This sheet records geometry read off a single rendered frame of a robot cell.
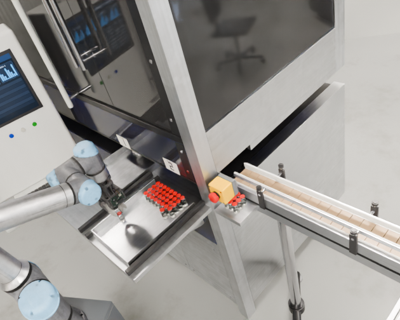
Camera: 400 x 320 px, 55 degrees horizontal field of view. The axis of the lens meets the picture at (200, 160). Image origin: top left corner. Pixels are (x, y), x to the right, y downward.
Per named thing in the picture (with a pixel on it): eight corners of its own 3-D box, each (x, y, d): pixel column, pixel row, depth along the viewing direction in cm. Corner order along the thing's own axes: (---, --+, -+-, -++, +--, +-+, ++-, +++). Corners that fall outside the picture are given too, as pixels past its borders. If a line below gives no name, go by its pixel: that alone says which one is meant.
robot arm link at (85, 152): (65, 149, 131) (86, 135, 135) (79, 173, 138) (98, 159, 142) (76, 157, 126) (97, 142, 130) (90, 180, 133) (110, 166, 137)
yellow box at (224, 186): (224, 186, 147) (220, 172, 143) (238, 193, 143) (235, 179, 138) (211, 198, 144) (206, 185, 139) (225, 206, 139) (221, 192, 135)
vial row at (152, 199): (149, 197, 164) (146, 190, 161) (176, 215, 152) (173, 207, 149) (145, 200, 163) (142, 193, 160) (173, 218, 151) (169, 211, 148)
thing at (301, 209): (230, 200, 157) (223, 172, 147) (254, 178, 164) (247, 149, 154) (404, 291, 113) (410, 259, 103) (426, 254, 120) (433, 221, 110)
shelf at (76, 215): (126, 147, 202) (125, 144, 200) (225, 198, 156) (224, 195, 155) (48, 205, 180) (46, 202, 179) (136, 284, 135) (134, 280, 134)
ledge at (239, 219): (238, 190, 158) (237, 187, 156) (263, 203, 149) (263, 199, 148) (215, 213, 151) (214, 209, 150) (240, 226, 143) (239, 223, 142)
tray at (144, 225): (156, 184, 170) (153, 178, 168) (196, 208, 153) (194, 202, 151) (94, 235, 155) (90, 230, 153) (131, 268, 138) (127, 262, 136)
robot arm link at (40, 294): (46, 341, 123) (24, 320, 114) (29, 317, 131) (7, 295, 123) (77, 313, 128) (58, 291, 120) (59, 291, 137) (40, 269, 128)
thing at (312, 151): (150, 121, 383) (118, 37, 329) (345, 201, 250) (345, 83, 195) (66, 182, 338) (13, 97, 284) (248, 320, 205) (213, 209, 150)
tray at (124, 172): (131, 146, 197) (128, 141, 195) (162, 163, 180) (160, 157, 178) (76, 187, 182) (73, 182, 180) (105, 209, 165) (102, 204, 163)
